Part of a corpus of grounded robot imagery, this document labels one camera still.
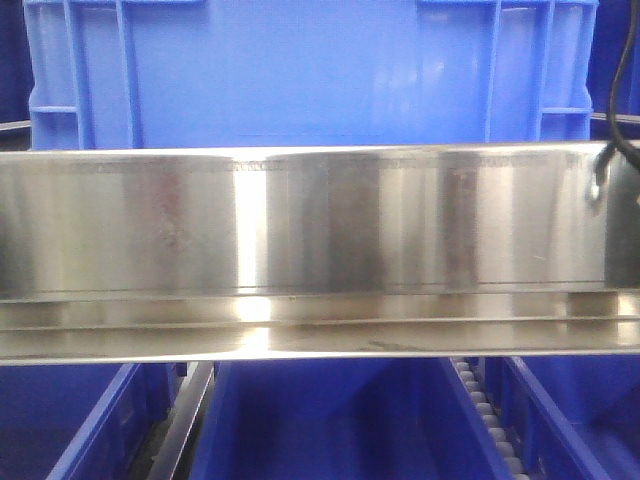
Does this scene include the lower steel guide rail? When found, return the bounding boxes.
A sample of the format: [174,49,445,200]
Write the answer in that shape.
[127,361,214,479]

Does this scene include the steel rack front rail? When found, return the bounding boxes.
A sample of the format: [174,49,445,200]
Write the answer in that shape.
[1,142,639,365]

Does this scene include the lower white roller track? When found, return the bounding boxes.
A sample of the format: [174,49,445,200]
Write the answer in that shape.
[450,357,530,480]

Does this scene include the large blue plastic bin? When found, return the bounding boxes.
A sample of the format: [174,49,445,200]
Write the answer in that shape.
[24,1,597,150]

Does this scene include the lower left blue bin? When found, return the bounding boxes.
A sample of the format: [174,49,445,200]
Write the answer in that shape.
[1,363,183,479]

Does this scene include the lower middle blue bin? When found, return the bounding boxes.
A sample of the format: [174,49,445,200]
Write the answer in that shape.
[190,358,511,479]

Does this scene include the lower right blue bin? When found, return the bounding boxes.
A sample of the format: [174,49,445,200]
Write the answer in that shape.
[476,355,639,479]

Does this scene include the black cable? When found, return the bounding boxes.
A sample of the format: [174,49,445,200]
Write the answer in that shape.
[591,0,640,187]

